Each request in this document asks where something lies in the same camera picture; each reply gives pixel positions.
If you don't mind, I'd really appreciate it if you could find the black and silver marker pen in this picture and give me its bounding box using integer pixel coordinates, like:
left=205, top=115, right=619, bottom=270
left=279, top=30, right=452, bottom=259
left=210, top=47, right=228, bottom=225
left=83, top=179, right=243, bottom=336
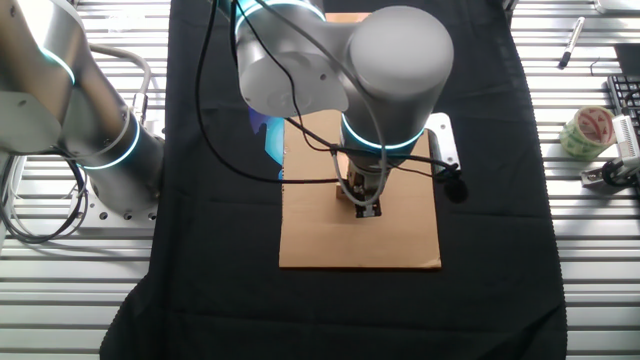
left=557, top=16, right=586, bottom=70

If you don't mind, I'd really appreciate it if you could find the clear plastic film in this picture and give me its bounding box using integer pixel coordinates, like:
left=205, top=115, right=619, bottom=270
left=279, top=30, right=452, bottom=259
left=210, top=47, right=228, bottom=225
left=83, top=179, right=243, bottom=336
left=106, top=12, right=147, bottom=34

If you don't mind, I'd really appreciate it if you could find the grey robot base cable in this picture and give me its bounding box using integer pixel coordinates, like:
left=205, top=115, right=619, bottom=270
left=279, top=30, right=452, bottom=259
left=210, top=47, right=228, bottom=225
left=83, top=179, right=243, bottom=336
left=88, top=43, right=153, bottom=125

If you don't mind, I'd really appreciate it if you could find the black keyboard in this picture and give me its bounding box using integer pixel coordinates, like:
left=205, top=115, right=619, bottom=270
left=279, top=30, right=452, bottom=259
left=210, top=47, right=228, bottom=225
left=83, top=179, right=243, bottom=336
left=606, top=74, right=640, bottom=136

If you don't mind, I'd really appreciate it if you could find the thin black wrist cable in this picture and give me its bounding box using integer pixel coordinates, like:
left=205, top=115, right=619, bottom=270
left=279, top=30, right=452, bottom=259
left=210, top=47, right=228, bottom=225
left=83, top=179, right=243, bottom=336
left=193, top=0, right=351, bottom=187

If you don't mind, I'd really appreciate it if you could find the metal camera bracket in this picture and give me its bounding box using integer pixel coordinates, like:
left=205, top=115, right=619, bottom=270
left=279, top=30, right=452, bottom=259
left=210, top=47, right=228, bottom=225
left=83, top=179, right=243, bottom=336
left=579, top=164, right=640, bottom=194

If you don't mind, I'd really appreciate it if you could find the thick black wrist cable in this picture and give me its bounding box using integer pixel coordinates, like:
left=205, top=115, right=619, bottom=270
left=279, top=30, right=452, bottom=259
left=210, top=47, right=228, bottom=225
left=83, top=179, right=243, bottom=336
left=229, top=0, right=456, bottom=171

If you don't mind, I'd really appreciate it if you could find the silver camera on stand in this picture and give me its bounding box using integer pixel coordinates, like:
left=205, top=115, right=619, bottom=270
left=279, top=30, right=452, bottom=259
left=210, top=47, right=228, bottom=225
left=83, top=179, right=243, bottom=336
left=612, top=114, right=640, bottom=160

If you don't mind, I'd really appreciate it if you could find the grey flat device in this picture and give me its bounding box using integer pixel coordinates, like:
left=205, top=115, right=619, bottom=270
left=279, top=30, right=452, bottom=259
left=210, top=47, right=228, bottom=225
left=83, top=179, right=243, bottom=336
left=593, top=0, right=640, bottom=15

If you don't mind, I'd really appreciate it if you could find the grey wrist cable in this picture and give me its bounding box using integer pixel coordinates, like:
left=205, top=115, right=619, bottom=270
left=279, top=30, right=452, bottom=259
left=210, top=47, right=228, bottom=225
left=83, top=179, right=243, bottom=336
left=267, top=0, right=390, bottom=207

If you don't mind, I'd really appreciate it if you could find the black box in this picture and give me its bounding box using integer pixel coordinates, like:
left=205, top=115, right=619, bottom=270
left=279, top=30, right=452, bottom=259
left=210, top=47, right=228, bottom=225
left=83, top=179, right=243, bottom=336
left=613, top=43, right=640, bottom=76

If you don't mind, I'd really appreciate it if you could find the silver wrist camera mount plate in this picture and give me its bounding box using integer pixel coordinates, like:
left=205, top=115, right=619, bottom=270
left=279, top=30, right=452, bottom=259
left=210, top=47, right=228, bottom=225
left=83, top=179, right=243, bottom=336
left=424, top=112, right=462, bottom=176

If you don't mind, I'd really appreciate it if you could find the clear packing tape roll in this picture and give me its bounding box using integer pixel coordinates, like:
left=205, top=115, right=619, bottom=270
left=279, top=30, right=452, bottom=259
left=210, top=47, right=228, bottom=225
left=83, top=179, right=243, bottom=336
left=558, top=105, right=617, bottom=162

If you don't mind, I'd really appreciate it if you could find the black cloth with blue print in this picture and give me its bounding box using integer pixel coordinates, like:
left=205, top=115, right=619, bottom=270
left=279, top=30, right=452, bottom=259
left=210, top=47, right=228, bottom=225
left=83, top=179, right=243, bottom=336
left=98, top=0, right=569, bottom=360

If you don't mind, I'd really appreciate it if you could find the brown cardboard sheet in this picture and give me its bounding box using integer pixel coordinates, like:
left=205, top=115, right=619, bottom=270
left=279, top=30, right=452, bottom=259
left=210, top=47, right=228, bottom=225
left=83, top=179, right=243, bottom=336
left=278, top=12, right=443, bottom=270

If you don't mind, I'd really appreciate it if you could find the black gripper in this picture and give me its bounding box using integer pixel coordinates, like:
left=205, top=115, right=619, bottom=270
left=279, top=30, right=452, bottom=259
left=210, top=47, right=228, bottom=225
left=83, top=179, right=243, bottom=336
left=347, top=162, right=391, bottom=219

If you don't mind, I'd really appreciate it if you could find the black base cable loop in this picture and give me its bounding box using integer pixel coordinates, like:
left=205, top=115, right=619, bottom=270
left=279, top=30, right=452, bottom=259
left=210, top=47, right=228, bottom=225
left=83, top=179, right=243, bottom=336
left=0, top=147, right=92, bottom=246

